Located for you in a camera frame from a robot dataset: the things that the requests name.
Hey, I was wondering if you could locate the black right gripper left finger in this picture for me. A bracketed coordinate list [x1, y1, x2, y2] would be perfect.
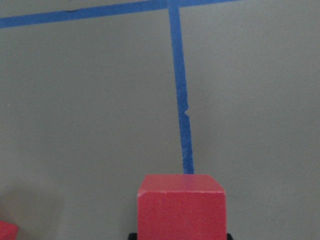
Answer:
[127, 232, 138, 240]

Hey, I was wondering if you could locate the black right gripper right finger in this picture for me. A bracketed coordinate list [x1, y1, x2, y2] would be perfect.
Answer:
[226, 233, 234, 240]

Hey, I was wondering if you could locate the red block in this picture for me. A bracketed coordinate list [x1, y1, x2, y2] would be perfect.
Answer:
[0, 220, 19, 240]
[137, 174, 227, 240]

